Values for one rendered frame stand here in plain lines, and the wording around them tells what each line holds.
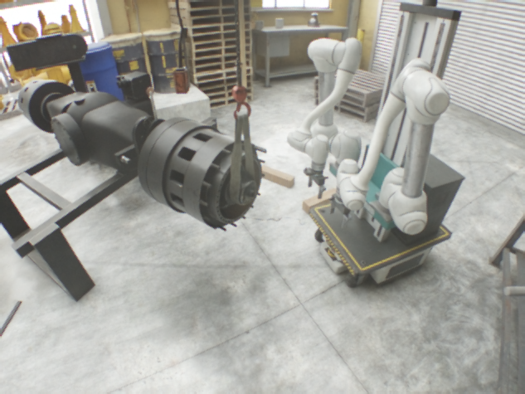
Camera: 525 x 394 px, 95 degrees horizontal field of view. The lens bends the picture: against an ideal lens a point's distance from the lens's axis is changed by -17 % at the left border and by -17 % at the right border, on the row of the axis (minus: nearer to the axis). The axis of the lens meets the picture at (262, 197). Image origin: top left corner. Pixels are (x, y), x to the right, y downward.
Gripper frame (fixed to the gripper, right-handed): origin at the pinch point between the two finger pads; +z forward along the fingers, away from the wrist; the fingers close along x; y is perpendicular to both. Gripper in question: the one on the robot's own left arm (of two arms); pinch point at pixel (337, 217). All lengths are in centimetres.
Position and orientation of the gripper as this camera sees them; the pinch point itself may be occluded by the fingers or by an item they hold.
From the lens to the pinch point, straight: 170.7
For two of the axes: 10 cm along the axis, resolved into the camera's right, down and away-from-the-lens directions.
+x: 3.5, 5.9, -7.3
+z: 0.0, 7.8, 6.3
